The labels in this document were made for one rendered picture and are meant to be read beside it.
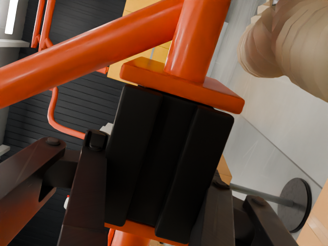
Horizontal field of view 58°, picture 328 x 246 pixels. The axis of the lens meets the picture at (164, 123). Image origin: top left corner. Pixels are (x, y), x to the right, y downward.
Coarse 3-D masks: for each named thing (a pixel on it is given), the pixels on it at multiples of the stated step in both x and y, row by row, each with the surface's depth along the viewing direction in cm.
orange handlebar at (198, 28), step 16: (192, 0) 14; (208, 0) 13; (224, 0) 14; (192, 16) 14; (208, 16) 14; (224, 16) 14; (176, 32) 14; (192, 32) 14; (208, 32) 14; (176, 48) 14; (192, 48) 14; (208, 48) 14; (176, 64) 14; (192, 64) 14; (208, 64) 15; (192, 80) 14; (112, 240) 22; (128, 240) 17; (144, 240) 17
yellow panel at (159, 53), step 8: (128, 0) 696; (136, 0) 696; (144, 0) 696; (152, 0) 696; (160, 0) 696; (128, 8) 701; (136, 8) 700; (224, 24) 711; (224, 32) 716; (152, 48) 721; (160, 48) 722; (168, 48) 722; (216, 48) 725; (136, 56) 727; (144, 56) 727; (152, 56) 727; (160, 56) 726; (216, 56) 730; (112, 64) 733; (120, 64) 733; (112, 72) 737; (208, 72) 739; (120, 80) 742
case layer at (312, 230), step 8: (320, 200) 104; (312, 208) 107; (320, 208) 103; (312, 216) 106; (320, 216) 102; (312, 224) 105; (320, 224) 101; (304, 232) 108; (312, 232) 103; (320, 232) 100; (304, 240) 107; (312, 240) 102; (320, 240) 98
